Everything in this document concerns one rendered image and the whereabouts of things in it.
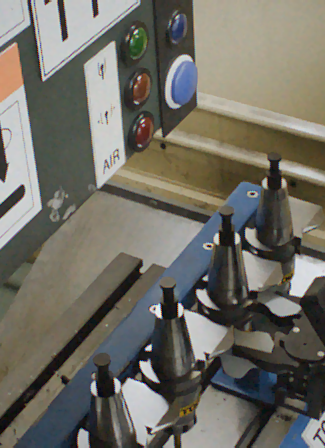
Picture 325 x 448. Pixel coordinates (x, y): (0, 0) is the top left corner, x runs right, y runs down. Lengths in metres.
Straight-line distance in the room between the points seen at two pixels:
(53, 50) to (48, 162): 0.07
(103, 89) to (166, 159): 1.16
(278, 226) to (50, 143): 0.59
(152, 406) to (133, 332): 0.09
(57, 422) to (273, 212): 0.33
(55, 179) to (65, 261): 1.24
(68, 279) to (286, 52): 0.56
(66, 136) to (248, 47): 0.99
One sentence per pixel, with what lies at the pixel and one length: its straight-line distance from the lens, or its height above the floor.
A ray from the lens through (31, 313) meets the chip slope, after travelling 1.82.
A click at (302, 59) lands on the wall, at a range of 1.55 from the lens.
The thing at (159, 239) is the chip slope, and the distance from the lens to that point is 1.81.
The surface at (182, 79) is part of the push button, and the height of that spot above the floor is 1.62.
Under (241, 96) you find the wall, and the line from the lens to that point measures 1.63.
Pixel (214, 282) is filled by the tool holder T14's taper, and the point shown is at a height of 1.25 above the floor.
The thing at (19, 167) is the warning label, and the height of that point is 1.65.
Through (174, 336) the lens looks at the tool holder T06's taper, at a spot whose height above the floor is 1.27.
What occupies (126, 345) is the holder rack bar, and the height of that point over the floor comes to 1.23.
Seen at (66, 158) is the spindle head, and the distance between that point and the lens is 0.61.
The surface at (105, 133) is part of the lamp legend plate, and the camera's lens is 0.64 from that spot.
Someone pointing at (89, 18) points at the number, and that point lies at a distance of 0.60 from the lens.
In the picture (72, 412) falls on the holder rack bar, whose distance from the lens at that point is 1.01.
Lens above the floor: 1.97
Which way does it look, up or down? 39 degrees down
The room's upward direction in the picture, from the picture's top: 3 degrees counter-clockwise
